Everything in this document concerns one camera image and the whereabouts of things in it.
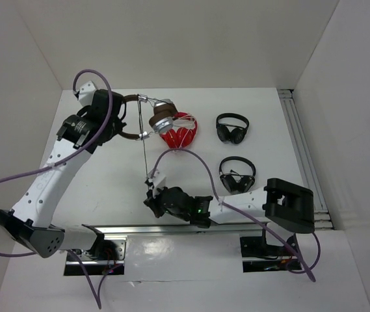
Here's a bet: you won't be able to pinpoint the brown silver headphones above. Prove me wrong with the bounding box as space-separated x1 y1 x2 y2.
119 94 178 141

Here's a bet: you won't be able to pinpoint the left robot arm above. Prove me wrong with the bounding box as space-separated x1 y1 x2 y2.
0 89 126 259

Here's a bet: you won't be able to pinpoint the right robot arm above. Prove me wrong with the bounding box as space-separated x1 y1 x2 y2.
144 174 315 234

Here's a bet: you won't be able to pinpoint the red headphones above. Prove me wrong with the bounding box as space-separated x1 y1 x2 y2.
159 112 198 149

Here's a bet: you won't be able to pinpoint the near black headphones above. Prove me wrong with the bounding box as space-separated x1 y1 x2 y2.
218 156 257 194

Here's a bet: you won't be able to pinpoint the black headphones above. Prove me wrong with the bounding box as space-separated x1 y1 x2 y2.
215 112 250 145
218 156 257 194

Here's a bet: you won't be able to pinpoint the far black headphones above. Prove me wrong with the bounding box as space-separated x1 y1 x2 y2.
215 112 250 145

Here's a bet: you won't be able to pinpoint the white front cover panel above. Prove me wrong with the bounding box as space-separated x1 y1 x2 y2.
124 234 243 281

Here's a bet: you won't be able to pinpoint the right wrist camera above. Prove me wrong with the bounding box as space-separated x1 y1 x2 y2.
145 169 166 198

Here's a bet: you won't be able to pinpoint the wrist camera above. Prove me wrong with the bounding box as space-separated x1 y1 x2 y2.
145 169 166 198
73 80 97 107

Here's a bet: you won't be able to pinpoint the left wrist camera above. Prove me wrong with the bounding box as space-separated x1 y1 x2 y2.
73 80 97 107

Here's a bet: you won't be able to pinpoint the front aluminium rail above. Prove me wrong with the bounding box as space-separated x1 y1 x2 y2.
93 223 263 236

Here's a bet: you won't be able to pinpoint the aluminium rail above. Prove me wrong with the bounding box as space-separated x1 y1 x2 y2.
93 223 263 236
278 89 334 231

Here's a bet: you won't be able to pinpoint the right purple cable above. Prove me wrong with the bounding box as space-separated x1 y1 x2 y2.
152 149 322 283

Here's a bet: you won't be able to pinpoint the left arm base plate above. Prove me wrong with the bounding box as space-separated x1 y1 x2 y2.
63 235 127 276

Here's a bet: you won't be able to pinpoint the white cable of red headphones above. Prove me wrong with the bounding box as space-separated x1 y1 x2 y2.
171 113 196 155

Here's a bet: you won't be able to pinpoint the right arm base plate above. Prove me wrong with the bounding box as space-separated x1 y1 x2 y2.
239 236 297 263

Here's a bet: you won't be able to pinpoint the right aluminium rail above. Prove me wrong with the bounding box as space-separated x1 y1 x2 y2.
278 89 334 231

